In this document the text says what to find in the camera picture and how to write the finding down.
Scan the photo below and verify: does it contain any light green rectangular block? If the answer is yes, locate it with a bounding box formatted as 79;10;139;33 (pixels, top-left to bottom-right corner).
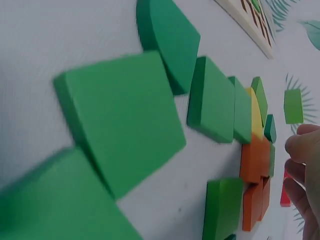
202;177;245;240

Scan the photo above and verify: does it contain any person's right hand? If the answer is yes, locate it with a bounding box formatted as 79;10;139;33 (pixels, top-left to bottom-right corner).
282;124;320;240

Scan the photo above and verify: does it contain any dark green half-round block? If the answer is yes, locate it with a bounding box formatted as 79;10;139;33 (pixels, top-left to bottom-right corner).
136;0;202;96

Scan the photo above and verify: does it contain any orange square wooden block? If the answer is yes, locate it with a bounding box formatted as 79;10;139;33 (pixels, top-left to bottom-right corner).
239;133;272;185

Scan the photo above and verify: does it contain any pale wooden puzzle board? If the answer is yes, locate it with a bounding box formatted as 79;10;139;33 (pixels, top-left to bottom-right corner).
213;0;276;60

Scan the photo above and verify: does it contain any small dark green block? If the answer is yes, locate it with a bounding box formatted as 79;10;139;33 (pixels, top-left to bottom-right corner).
263;114;278;144

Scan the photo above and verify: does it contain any light green curved block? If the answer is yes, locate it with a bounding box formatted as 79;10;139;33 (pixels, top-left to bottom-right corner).
250;76;269;128

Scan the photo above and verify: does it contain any red wooden block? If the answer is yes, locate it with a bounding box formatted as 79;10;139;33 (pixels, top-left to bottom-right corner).
279;168;293;208

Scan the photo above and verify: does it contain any light green square block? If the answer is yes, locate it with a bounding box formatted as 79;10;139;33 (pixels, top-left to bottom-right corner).
283;88;305;125

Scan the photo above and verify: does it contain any green rounded wooden block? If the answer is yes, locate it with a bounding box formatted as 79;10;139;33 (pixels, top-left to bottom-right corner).
186;56;236;144

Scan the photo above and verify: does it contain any green narrow wooden block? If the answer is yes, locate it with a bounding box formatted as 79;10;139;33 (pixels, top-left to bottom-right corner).
268;143;276;179

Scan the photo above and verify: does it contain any green thin wooden block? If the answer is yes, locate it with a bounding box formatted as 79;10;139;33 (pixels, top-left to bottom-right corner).
227;76;253;145

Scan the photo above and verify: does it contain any yellow wooden block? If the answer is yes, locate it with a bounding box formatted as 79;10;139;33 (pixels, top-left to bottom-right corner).
245;87;265;140

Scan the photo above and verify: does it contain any large green wooden block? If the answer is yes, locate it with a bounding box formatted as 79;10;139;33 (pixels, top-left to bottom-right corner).
0;147;144;240

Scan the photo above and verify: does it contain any large green square block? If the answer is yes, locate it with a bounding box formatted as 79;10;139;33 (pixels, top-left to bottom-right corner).
52;49;187;200

